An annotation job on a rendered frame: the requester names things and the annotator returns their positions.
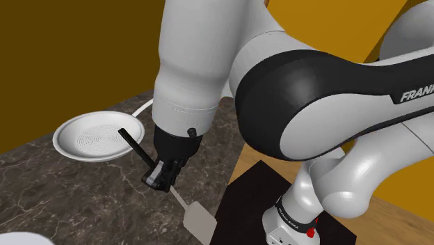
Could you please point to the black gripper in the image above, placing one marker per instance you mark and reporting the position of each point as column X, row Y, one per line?
column 173, row 146

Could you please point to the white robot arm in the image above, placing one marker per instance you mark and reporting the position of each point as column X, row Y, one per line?
column 305, row 135

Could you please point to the white dotted shallow bowl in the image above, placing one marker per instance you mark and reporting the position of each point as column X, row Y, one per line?
column 98, row 137

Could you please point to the black robot stand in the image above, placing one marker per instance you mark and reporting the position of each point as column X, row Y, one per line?
column 244, row 200

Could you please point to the white round dish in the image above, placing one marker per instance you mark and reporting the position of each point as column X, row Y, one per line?
column 23, row 239

